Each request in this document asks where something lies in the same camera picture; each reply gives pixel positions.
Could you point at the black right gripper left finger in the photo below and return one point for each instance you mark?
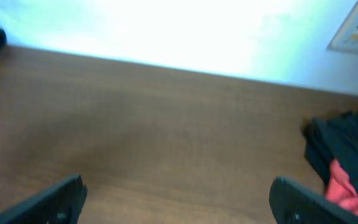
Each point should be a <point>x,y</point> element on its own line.
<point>60,203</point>

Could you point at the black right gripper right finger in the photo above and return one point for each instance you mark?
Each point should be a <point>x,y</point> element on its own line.
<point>290,202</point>

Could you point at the red mesh garment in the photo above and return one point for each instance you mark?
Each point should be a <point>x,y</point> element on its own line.
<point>340,190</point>

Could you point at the black garment pile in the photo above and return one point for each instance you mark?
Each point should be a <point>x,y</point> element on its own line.
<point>335,138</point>

